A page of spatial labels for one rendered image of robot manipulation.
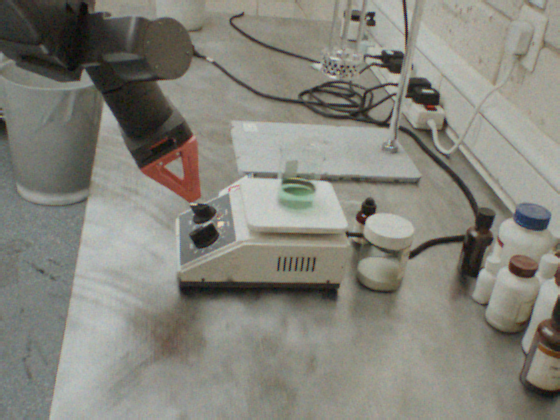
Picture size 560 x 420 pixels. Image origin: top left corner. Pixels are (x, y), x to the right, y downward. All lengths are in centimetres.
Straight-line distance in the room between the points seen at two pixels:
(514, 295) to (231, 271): 32
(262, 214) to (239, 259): 6
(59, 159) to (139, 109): 171
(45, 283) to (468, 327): 151
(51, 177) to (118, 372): 178
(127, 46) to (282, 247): 30
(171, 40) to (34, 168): 183
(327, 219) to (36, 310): 134
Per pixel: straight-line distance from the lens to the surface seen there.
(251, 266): 85
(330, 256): 86
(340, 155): 122
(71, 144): 245
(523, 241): 92
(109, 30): 71
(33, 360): 193
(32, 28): 66
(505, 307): 88
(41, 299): 213
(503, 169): 121
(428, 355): 83
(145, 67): 69
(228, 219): 89
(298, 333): 82
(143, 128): 78
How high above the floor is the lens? 126
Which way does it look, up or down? 29 degrees down
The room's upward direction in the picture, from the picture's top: 8 degrees clockwise
